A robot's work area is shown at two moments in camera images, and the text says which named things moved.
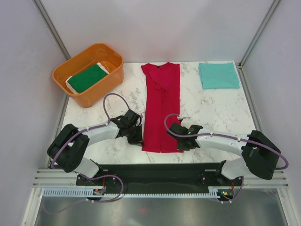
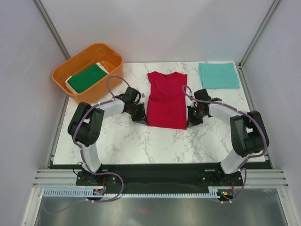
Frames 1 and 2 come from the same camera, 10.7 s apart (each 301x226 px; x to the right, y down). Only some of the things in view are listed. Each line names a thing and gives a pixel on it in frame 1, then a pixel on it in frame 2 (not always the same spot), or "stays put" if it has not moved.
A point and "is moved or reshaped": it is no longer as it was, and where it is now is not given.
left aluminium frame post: [52, 28] stays put
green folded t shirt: [87, 78] stays put
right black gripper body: [181, 147] → [195, 117]
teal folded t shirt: [218, 76] stays put
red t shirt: [162, 100] is moved or reshaped
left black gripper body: [133, 136] → [138, 116]
